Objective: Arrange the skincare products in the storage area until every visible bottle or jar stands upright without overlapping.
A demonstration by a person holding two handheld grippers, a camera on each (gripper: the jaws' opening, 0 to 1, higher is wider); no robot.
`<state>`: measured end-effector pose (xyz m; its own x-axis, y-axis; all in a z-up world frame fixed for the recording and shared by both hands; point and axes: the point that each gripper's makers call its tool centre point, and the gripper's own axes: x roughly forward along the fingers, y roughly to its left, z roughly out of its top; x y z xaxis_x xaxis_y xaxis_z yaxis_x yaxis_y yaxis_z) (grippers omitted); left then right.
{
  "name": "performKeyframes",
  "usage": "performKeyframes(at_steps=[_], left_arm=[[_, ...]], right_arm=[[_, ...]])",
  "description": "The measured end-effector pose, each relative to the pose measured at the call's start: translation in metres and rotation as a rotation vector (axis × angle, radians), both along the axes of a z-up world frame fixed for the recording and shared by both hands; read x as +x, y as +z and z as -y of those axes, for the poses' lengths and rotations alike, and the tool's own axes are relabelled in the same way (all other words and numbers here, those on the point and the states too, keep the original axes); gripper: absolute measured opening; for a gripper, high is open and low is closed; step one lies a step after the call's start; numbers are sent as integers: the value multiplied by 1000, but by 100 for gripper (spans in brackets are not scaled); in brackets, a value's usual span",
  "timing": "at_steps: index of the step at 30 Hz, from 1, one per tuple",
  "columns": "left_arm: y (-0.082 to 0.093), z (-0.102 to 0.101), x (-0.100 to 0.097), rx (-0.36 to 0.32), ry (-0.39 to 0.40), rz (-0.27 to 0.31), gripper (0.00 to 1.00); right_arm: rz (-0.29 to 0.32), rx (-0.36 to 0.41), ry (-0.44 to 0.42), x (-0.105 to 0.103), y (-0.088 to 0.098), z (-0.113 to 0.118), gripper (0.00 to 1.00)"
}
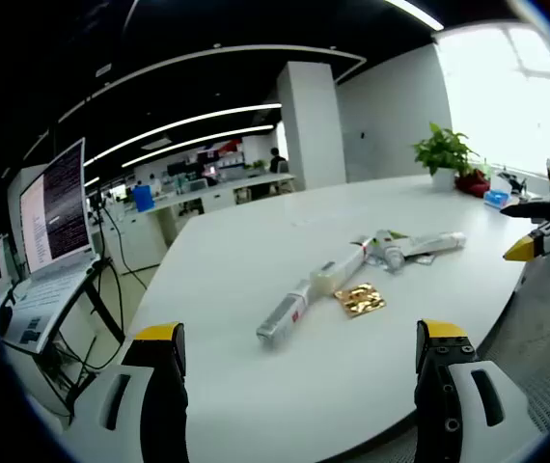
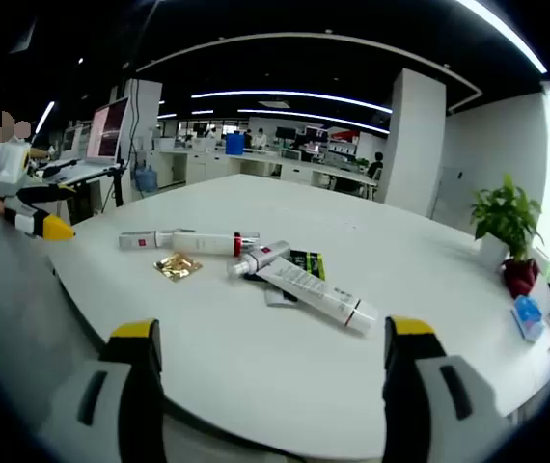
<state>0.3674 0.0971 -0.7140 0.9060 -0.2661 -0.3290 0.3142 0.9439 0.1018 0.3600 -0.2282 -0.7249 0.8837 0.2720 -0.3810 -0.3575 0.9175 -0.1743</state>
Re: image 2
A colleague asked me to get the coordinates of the gold skincare sachet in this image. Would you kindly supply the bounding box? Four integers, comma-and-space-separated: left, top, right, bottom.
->
152, 251, 205, 284

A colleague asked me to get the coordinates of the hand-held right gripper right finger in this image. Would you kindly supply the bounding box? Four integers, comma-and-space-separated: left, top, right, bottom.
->
383, 315, 512, 463

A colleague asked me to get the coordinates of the open laptop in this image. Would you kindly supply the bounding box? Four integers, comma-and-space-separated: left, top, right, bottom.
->
38, 95, 131, 187

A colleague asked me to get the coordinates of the dark red plant pot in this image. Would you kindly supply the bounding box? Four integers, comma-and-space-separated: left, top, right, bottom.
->
502, 258, 541, 299

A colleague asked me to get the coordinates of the black laptop stand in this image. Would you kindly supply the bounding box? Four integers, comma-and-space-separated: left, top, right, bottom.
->
57, 163, 129, 213

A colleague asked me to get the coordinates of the white skincare tube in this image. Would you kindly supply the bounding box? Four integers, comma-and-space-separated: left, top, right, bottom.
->
254, 255, 379, 338

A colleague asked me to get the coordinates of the green plant white pot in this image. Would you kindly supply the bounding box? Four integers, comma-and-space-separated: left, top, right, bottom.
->
469, 173, 545, 265

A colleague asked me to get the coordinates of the white skincare bottle red collar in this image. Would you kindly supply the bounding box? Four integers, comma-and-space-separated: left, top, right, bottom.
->
172, 230, 261, 258

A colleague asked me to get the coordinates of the blue white tissue box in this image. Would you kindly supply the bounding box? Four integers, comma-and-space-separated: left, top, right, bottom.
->
509, 294, 545, 344

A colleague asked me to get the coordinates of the white office workbench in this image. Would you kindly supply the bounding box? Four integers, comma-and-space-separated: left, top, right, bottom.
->
156, 147, 380, 199

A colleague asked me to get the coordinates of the blue water jug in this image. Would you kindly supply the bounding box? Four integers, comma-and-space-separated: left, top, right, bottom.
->
133, 162, 159, 195

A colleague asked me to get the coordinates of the black green skincare sachet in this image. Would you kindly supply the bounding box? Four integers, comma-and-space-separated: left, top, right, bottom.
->
241, 248, 328, 290

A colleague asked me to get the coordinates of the silver skincare bottle square label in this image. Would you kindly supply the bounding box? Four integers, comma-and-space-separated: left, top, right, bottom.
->
225, 239, 291, 281

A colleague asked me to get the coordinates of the small monitor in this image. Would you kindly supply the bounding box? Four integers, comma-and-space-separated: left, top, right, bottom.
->
60, 125, 87, 158

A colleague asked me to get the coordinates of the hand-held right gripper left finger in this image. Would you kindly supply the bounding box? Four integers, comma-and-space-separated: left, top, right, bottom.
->
38, 317, 165, 463

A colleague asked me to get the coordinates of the white skincare sachet blue label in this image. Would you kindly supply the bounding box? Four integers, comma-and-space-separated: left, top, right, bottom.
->
262, 283, 301, 309

